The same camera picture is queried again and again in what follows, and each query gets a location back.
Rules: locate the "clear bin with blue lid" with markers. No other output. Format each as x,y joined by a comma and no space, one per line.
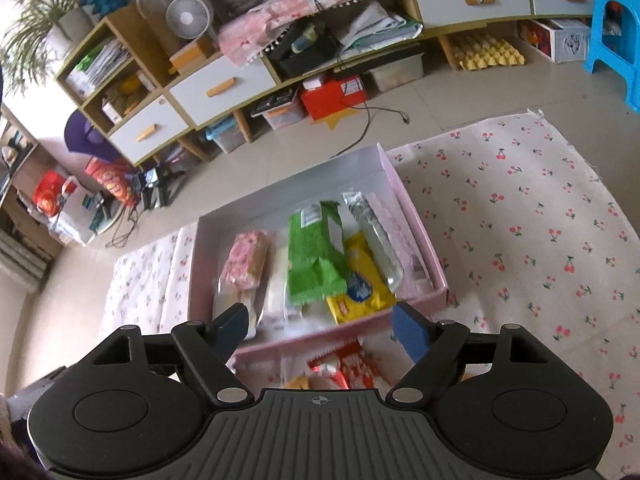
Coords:
227,136

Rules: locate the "small cardboard box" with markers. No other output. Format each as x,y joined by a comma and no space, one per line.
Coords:
192,56

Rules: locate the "purple cap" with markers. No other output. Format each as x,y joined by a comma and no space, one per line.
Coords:
87,135

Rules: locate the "silver white snack packet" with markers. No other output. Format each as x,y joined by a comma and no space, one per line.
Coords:
372,232

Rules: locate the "black folded tripod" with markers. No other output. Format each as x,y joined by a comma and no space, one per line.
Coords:
157,187

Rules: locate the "yellow egg tray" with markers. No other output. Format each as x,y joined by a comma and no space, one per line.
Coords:
487,51

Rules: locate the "white printed box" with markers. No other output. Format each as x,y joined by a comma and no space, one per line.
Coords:
570,41

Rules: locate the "wooden bookshelf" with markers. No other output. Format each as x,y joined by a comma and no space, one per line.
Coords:
15,155

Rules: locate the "wooden cabinet with white drawers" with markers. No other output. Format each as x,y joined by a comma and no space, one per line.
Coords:
200,96

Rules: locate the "green snack packet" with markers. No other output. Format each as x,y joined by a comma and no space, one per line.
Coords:
312,255

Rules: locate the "red and white bag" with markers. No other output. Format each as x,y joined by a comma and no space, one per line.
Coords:
60,205

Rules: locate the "yellow snack packet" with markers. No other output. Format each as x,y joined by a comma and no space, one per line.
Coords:
361,291

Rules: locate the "white green folded cloth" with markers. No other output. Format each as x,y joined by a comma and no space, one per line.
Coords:
377,25

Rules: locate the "red snack packet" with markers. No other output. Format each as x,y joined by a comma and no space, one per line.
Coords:
345,366

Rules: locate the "clear storage bin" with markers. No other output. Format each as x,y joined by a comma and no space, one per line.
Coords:
397,74
280,112

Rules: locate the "potted green plant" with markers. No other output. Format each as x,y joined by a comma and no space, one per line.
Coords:
42,15

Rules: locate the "pink white snack packet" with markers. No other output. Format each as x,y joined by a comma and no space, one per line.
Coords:
247,260

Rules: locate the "pink cardboard box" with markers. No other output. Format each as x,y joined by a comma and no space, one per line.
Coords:
240,225

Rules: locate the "pale cream snack packet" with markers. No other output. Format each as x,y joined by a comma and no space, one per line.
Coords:
277,285

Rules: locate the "small orange biscuit packet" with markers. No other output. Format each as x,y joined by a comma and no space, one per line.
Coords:
297,383

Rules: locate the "blue plastic stool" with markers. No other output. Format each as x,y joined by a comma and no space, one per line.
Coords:
596,35

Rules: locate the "red patterned bag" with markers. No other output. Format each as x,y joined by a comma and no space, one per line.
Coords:
112,180

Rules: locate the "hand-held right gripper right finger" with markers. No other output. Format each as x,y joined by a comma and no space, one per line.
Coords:
410,332

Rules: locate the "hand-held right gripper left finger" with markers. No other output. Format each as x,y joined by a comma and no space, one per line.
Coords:
232,327

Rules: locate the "cherry print cloth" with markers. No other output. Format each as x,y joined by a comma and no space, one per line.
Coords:
525,210

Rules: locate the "red cardboard box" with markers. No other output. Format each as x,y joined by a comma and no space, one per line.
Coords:
332,99

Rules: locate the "pink floral cloth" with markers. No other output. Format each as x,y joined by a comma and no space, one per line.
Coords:
260,25

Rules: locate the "black bag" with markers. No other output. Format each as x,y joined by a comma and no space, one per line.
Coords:
305,52

